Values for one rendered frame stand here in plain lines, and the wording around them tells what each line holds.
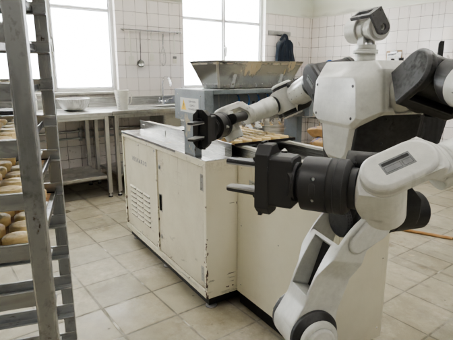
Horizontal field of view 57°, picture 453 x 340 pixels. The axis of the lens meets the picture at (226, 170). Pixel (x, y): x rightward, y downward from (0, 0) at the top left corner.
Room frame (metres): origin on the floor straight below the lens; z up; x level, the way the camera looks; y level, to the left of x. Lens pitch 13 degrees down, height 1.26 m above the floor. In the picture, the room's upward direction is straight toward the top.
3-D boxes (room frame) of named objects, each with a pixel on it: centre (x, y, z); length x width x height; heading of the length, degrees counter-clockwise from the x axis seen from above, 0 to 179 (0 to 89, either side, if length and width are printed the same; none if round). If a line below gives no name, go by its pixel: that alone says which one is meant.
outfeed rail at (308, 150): (2.48, -0.18, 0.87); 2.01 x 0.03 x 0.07; 32
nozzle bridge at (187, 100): (2.31, -0.11, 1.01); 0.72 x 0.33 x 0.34; 122
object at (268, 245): (1.88, -0.38, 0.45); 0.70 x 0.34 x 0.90; 32
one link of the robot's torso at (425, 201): (1.14, -0.44, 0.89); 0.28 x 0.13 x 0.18; 109
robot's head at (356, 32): (1.12, -0.36, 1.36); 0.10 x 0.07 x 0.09; 18
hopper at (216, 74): (2.31, -0.11, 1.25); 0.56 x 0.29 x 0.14; 122
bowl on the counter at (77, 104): (4.29, 1.57, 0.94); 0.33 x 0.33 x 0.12
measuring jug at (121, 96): (4.47, 1.10, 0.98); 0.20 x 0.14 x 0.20; 77
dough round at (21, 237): (0.71, 0.38, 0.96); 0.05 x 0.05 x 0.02
